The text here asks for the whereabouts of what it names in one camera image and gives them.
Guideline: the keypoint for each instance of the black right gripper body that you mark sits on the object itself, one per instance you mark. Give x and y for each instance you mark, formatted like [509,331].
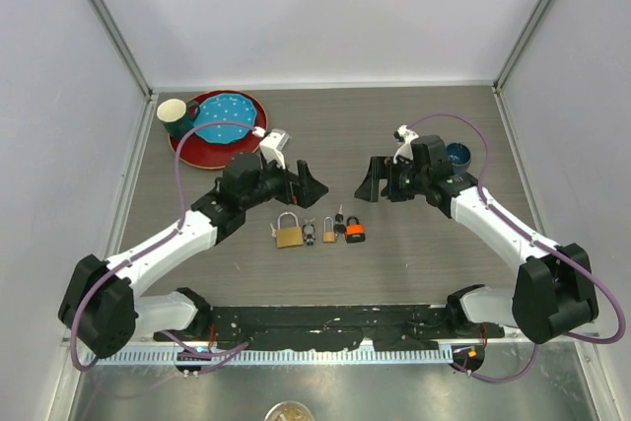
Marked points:
[406,180]

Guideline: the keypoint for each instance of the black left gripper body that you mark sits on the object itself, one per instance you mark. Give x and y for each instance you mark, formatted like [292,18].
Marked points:
[285,190]

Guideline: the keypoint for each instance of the keys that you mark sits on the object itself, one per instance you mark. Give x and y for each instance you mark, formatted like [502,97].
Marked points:
[309,232]

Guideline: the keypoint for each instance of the large brass padlock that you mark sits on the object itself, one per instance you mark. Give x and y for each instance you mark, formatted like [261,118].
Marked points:
[287,231]

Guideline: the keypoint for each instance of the small brass long-shackle padlock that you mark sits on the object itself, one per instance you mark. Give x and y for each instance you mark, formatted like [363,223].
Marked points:
[329,235]

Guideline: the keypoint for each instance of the orange black padlock with keys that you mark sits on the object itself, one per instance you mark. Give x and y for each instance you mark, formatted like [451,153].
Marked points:
[349,227]

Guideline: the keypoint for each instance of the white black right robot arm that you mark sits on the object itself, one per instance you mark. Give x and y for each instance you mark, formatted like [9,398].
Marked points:
[553,294]

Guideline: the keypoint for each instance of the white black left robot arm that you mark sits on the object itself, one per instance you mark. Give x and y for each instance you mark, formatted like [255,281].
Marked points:
[105,304]

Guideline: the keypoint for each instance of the dark blue cup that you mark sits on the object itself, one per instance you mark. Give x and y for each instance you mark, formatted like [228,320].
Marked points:
[459,156]

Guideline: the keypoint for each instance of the blue dotted plate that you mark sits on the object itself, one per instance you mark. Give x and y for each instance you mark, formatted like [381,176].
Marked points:
[225,118]

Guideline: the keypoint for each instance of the dark green mug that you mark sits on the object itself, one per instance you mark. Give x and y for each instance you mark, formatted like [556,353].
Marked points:
[177,116]

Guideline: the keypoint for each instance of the round metal object bottom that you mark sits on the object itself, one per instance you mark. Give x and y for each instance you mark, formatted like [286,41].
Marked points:
[289,411]

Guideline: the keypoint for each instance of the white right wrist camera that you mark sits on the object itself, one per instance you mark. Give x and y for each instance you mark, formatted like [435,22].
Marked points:
[404,137]

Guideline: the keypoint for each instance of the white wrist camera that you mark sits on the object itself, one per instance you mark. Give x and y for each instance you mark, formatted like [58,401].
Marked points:
[404,137]
[271,145]

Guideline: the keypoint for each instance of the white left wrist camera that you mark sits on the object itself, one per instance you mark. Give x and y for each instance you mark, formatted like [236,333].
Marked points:
[271,145]

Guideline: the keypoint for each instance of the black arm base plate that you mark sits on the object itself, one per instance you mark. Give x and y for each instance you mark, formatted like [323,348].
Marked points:
[334,328]

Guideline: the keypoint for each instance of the slotted blue-white cable duct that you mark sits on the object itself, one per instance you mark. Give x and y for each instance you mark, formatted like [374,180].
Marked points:
[365,354]

